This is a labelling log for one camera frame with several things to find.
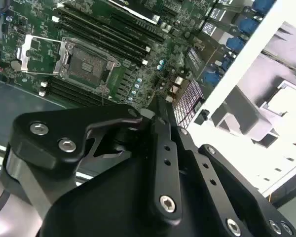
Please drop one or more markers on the metal socket cover frame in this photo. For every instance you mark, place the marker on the metal socket cover frame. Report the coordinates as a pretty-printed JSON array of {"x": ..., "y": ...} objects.
[{"x": 22, "y": 53}]

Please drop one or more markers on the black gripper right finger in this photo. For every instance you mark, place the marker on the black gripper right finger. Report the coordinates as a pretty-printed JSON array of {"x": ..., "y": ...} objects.
[{"x": 204, "y": 172}]

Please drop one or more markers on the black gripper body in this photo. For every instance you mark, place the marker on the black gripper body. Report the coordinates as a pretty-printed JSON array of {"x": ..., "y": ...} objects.
[{"x": 108, "y": 209}]

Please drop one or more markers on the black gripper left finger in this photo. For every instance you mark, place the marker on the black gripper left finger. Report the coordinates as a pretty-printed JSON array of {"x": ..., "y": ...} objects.
[{"x": 64, "y": 123}]

